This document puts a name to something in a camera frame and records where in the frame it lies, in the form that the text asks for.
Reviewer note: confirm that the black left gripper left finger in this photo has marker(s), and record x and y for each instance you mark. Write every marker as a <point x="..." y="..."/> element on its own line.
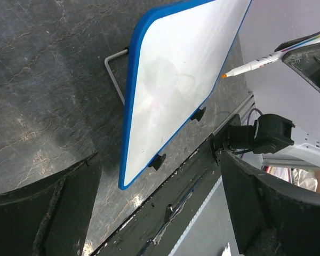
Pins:
<point x="51" y="216"/>

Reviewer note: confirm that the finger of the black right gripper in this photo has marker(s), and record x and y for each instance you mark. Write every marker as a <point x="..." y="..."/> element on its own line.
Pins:
<point x="306" y="63"/>

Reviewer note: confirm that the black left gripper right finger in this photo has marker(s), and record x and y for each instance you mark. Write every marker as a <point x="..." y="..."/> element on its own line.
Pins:
<point x="269" y="215"/>

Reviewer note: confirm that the white orange marker pen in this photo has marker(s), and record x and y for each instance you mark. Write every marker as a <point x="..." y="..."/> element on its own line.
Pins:
<point x="276" y="55"/>

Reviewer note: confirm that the blue framed whiteboard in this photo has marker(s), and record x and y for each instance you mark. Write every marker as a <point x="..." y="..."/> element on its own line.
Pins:
<point x="176" y="55"/>

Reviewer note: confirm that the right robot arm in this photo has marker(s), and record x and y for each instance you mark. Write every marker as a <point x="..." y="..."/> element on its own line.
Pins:
<point x="272" y="133"/>

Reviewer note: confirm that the white slotted cable duct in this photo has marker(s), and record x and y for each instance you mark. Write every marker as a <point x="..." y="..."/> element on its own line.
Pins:
<point x="195" y="217"/>

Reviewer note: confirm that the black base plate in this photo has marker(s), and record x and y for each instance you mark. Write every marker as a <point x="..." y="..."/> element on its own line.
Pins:
<point x="157" y="224"/>

